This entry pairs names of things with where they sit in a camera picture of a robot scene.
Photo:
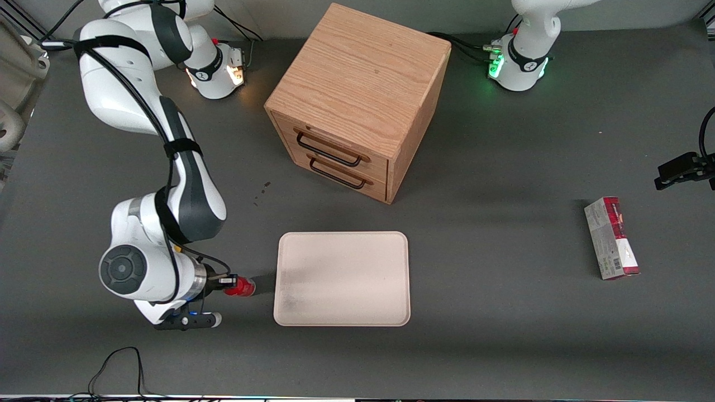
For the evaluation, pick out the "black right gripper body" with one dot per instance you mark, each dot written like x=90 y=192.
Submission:
x=213 y=277

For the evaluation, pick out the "red and grey carton box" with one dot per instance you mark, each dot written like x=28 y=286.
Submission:
x=612 y=239

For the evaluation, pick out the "red coke bottle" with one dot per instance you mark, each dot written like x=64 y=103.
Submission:
x=244 y=287

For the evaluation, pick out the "wooden drawer cabinet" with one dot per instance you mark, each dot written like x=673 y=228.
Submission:
x=357 y=84

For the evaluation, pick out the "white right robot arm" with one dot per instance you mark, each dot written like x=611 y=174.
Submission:
x=184 y=184

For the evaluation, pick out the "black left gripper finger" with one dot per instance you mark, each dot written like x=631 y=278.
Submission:
x=677 y=163
x=673 y=180

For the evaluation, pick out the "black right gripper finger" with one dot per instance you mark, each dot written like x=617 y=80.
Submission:
x=229 y=276
x=228 y=288

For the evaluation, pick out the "beige rectangular tray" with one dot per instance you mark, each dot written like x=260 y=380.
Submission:
x=342 y=279

